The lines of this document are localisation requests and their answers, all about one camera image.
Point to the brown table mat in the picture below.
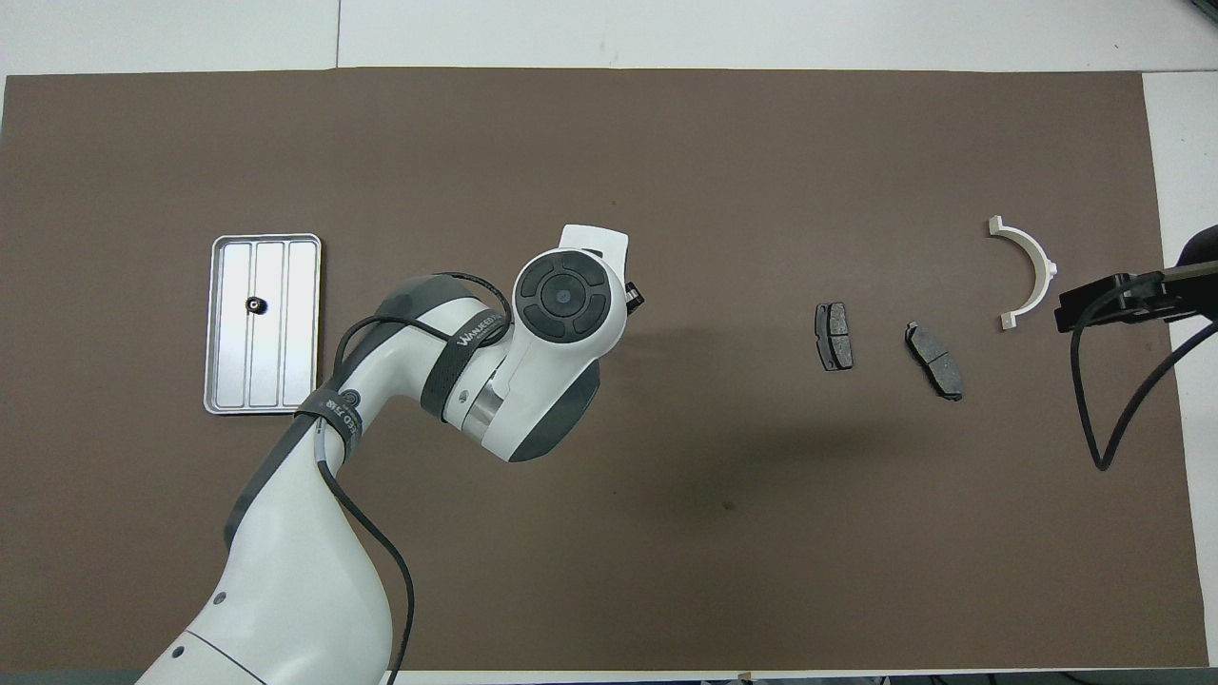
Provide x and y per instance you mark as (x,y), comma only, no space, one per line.
(761,571)

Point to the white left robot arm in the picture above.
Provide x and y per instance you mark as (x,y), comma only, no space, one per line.
(304,571)

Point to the rectangular dark brake pad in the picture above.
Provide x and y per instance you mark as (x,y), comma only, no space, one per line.
(834,336)

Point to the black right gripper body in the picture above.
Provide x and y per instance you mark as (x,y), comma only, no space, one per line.
(1201,285)

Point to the white semicircular plastic bracket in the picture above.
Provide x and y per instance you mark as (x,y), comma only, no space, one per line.
(995,225)

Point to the curved dark brake pad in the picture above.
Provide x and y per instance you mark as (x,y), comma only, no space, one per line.
(934,360)

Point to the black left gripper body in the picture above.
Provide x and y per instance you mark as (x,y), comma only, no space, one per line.
(635,299)

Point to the small black bearing gear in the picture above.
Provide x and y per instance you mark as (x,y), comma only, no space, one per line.
(255,304)

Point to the silver metal tray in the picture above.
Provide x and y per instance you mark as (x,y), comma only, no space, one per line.
(285,285)

